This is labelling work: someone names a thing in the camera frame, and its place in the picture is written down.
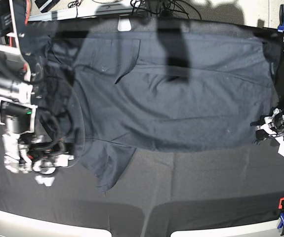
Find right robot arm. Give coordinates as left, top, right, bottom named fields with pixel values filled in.
left=0, top=0, right=74, bottom=179

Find black box on floor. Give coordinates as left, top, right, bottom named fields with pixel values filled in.
left=34, top=0, right=60, bottom=13

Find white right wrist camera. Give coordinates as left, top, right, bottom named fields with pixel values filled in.
left=35, top=173, right=55, bottom=187

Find black cable bundle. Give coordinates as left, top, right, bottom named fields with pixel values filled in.
left=130, top=0, right=203, bottom=20

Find red blue clamp front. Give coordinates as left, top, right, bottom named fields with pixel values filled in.
left=277, top=197, right=284, bottom=236

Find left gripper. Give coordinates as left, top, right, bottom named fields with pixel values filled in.
left=250, top=108, right=284, bottom=145

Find dark grey t-shirt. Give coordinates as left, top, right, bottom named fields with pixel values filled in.
left=44, top=32, right=280, bottom=192

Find blue bar clamp right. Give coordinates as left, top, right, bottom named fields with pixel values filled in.
left=277, top=4, right=284, bottom=33

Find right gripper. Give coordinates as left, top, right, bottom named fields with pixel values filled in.
left=3, top=134, right=74, bottom=174

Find black table cloth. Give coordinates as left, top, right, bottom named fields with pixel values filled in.
left=0, top=17, right=284, bottom=237

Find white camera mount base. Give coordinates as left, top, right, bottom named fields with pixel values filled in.
left=117, top=15, right=132, bottom=32

